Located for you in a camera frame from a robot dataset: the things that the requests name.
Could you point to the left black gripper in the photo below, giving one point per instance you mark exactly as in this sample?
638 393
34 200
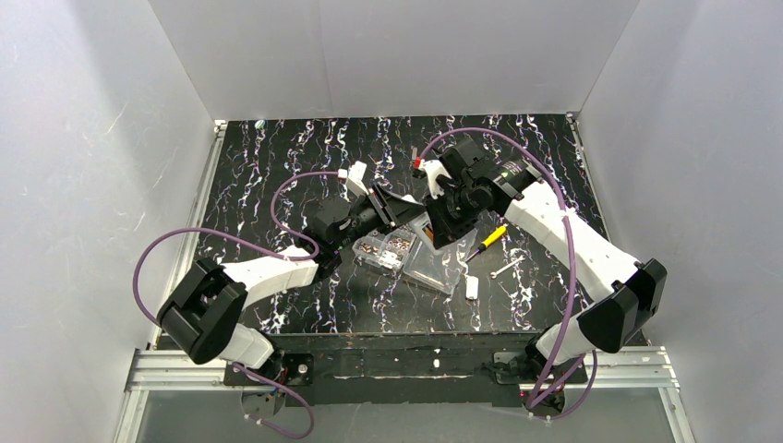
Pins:
379 204

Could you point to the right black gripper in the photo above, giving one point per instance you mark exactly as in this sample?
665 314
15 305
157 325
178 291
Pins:
445 219

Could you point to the white battery cover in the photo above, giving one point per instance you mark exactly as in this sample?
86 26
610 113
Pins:
471 287

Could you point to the white remote control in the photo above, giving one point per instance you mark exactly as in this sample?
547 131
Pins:
417 225

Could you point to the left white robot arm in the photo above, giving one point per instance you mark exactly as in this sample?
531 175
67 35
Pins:
202 315

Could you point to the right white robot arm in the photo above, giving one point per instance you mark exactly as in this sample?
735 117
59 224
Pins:
611 294

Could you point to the clear plastic parts box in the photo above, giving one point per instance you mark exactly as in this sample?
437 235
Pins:
401 254

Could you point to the small silver wrench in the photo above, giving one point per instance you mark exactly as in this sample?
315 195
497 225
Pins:
496 273

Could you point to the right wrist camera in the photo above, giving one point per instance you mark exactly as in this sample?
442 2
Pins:
434 173

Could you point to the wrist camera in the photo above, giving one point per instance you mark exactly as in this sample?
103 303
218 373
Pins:
354 178
434 173

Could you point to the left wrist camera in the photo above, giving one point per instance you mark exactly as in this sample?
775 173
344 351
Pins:
354 178

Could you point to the yellow handled screwdriver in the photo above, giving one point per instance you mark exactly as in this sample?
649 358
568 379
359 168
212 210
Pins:
487 242

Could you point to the aluminium frame rail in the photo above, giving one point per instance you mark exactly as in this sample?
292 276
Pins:
632 367

